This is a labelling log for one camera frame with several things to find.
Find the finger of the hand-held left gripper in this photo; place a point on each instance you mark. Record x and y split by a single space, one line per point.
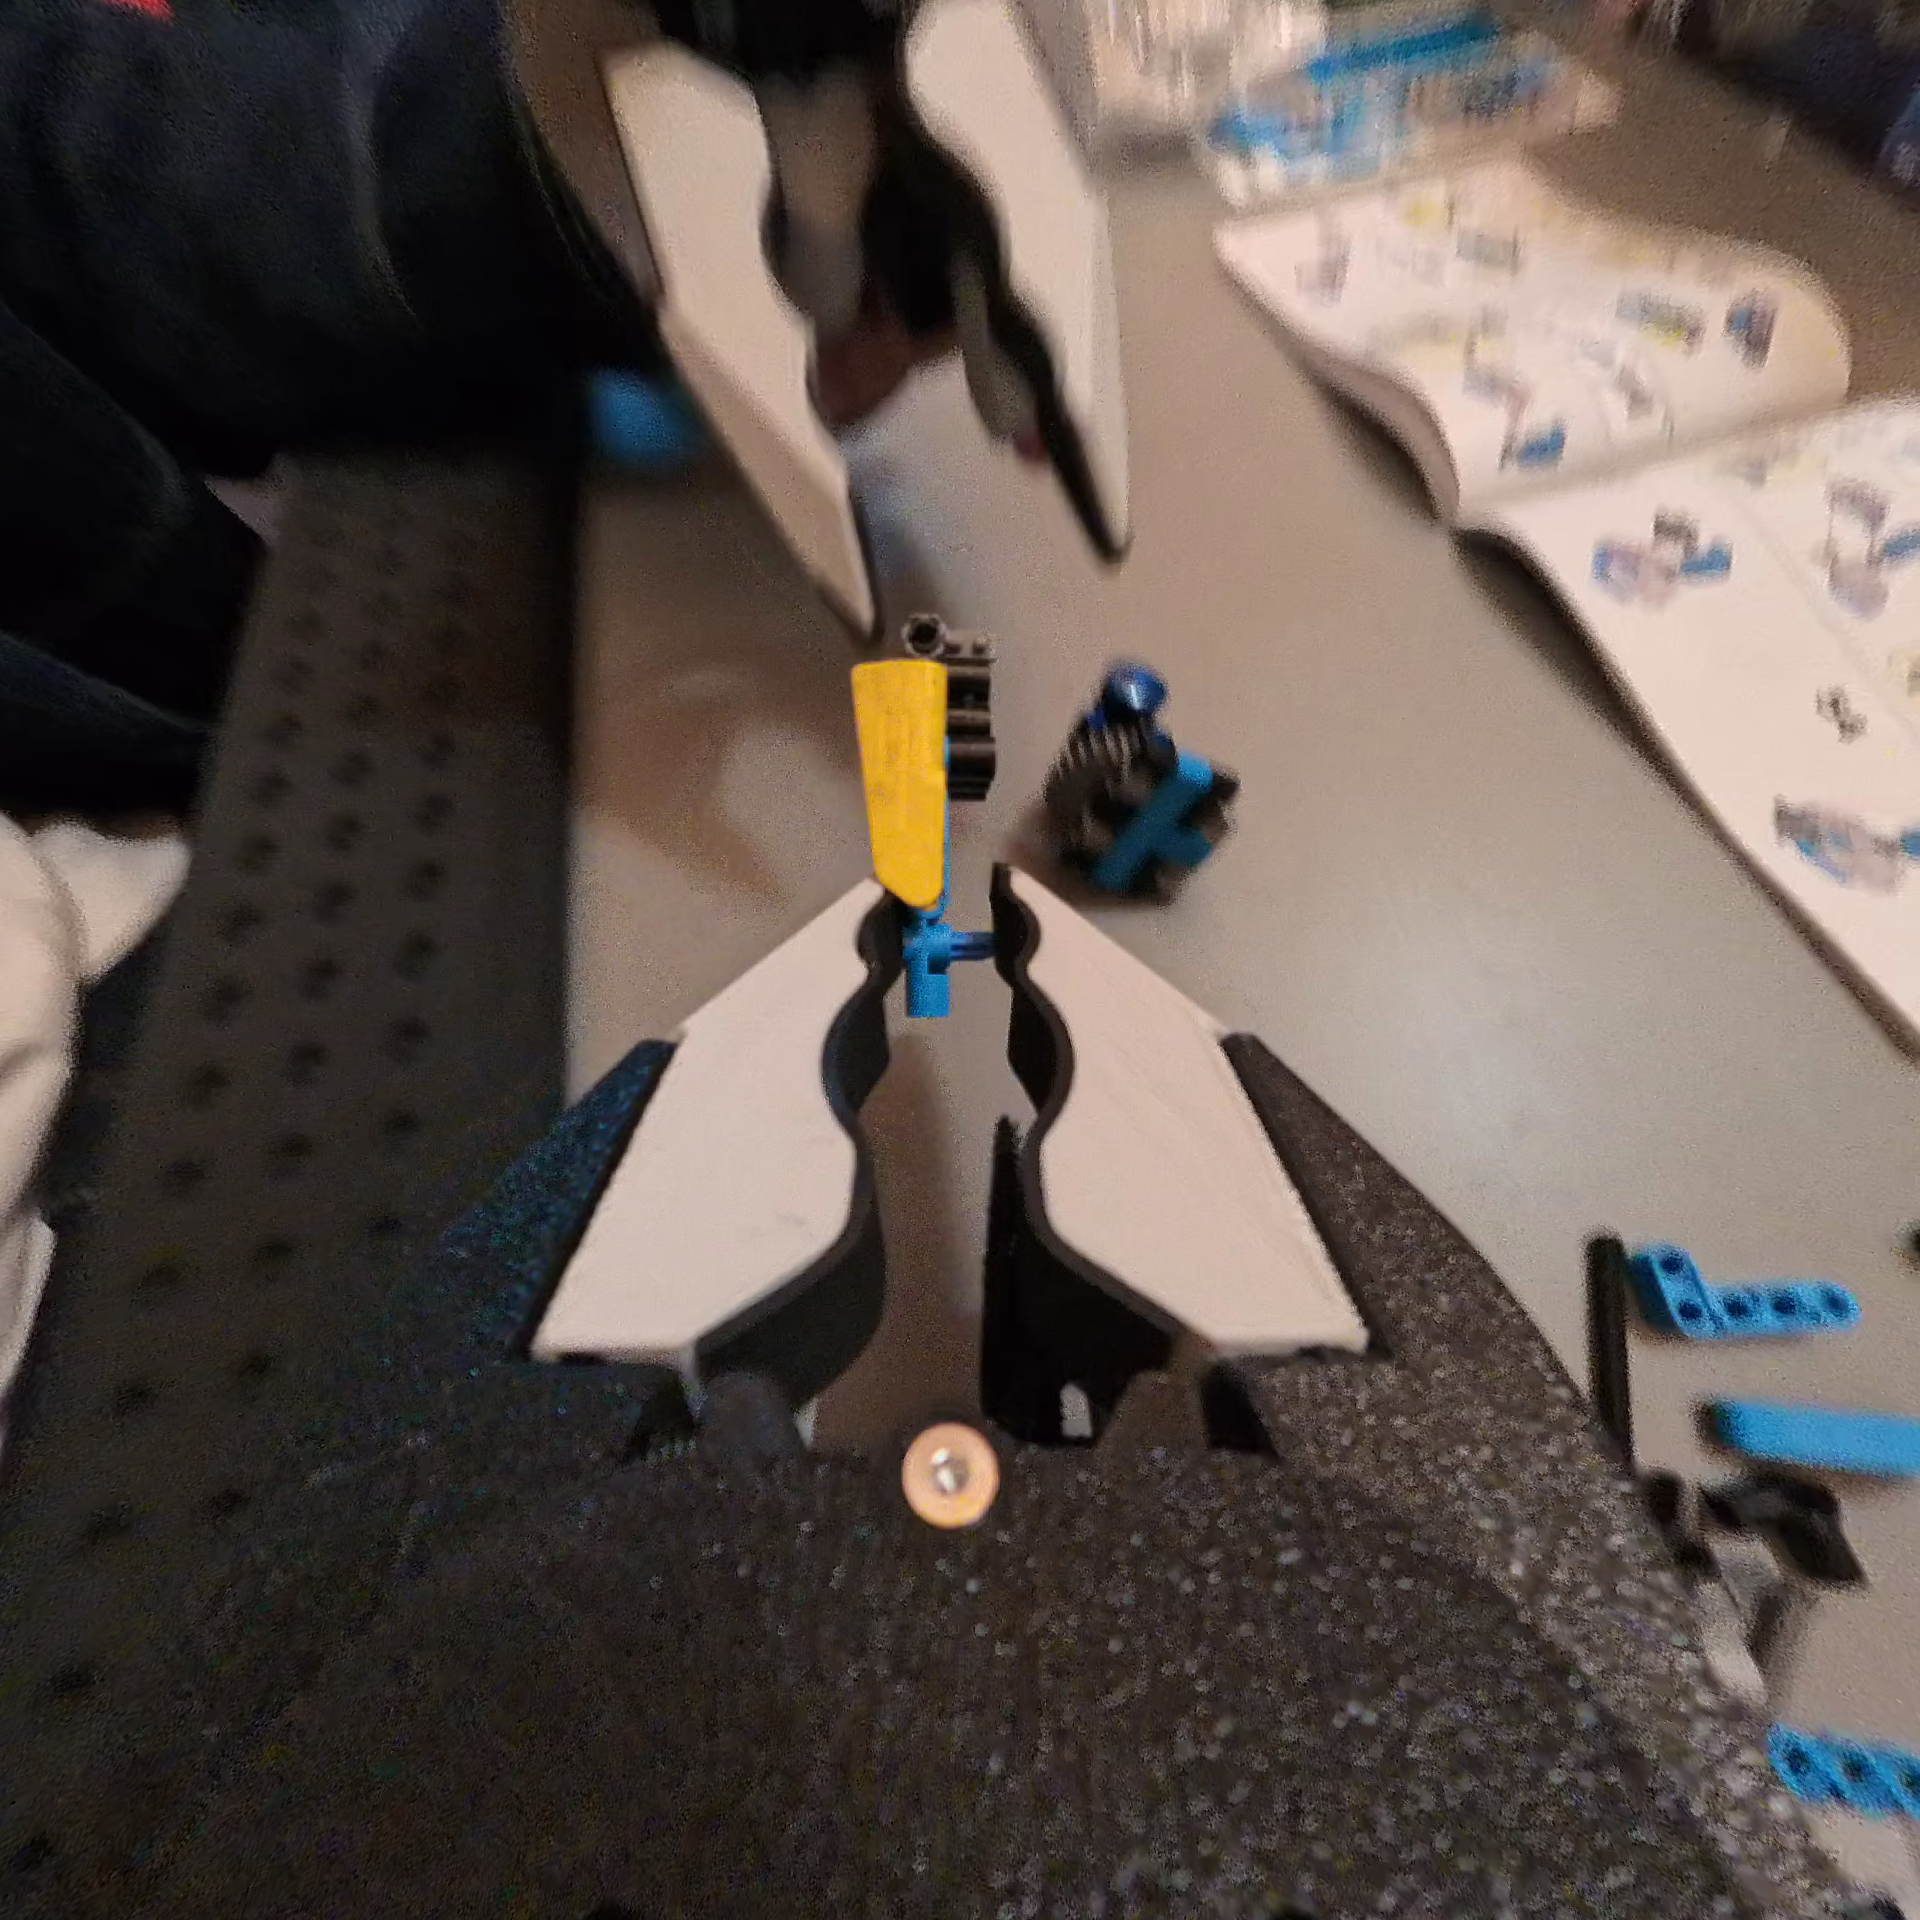
1051 226
722 270

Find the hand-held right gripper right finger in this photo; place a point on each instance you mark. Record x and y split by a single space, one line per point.
1186 1199

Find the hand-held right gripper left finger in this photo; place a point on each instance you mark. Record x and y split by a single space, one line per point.
722 1199

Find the grey gear dark-blue ball assembly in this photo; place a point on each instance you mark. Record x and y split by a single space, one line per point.
1096 795

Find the blue and yellow toy chassis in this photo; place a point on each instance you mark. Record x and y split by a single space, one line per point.
901 780

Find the grey desk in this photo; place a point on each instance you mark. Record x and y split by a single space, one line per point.
1424 975

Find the blue sticker sheet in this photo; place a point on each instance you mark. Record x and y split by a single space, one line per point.
1395 105

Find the black perforated panel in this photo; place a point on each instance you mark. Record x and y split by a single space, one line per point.
300 900

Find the pile of small building pieces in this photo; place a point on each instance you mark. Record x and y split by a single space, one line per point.
1741 1305

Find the instruction booklet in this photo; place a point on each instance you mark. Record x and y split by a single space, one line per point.
1651 599

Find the person's white garment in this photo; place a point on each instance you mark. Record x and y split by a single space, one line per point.
46 975

